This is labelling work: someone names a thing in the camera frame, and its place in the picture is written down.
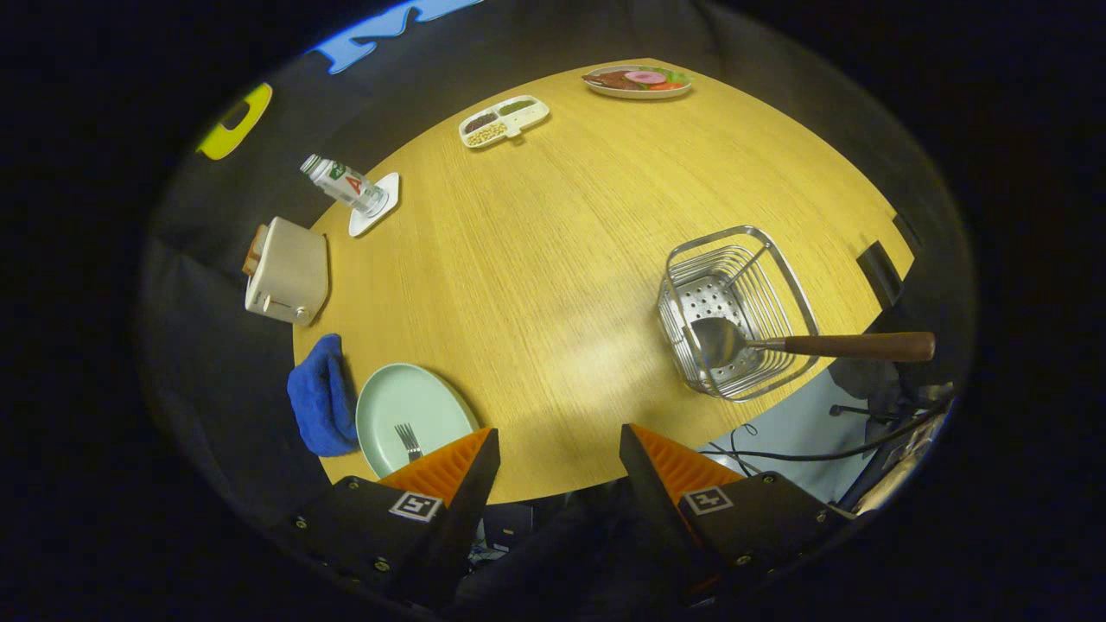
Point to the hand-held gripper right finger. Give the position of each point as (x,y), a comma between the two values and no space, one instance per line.
(657,501)

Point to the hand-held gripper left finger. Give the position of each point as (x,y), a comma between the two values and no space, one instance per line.
(471,501)

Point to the silver fork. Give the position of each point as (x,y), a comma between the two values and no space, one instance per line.
(408,441)

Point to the pale green round plate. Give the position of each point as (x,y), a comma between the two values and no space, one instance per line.
(406,402)

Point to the blue towel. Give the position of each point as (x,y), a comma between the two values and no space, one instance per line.
(321,406)

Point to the dark floor stand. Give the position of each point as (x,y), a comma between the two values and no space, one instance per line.
(877,423)

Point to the cream toaster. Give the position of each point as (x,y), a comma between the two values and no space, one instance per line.
(289,268)

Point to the white square coaster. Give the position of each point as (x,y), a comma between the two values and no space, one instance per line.
(387,203)

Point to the large black table clamp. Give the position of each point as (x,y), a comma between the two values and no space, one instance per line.
(880,272)

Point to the toast slice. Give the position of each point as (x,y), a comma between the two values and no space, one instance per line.
(254,250)

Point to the small clear drink bottle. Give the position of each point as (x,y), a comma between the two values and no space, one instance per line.
(346,184)

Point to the small black table clamp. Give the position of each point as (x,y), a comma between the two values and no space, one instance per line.
(907,231)

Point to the white divided snack tray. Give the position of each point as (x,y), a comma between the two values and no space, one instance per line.
(505,121)

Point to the oval plate with food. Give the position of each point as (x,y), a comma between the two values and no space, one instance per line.
(635,82)

